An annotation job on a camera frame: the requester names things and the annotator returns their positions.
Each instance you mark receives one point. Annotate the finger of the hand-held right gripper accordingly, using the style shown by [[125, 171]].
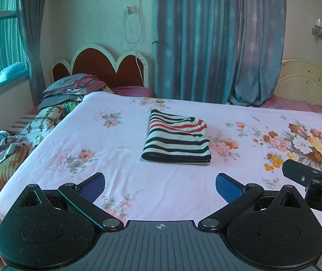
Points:
[[297, 170]]

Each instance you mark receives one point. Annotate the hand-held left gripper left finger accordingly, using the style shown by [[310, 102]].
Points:
[[93, 187]]

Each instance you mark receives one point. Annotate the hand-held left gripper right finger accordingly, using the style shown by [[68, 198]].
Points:
[[228, 187]]

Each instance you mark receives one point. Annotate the striped knit sweater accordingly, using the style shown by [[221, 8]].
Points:
[[175, 141]]

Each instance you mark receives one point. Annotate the floral pink bedsheet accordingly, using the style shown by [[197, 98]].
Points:
[[107, 146]]

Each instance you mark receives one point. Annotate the plain pink bed sheet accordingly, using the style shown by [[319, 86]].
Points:
[[290, 103]]

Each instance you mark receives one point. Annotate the cream round headboard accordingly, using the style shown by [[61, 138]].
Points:
[[299, 84]]

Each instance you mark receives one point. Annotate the magenta pillow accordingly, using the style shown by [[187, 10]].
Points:
[[132, 91]]

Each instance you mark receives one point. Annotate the red scalloped headboard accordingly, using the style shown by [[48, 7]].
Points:
[[98, 65]]

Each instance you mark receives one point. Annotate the teal blanket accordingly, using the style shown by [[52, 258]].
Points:
[[10, 72]]

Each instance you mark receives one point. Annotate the grey curtain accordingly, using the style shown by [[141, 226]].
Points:
[[34, 48]]

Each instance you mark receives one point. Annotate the blue patterned curtain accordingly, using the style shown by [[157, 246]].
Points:
[[200, 34]]

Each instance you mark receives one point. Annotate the crystal wall lamp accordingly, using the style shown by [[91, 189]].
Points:
[[320, 29]]

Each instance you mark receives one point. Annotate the white wall socket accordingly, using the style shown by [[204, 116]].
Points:
[[131, 9]]

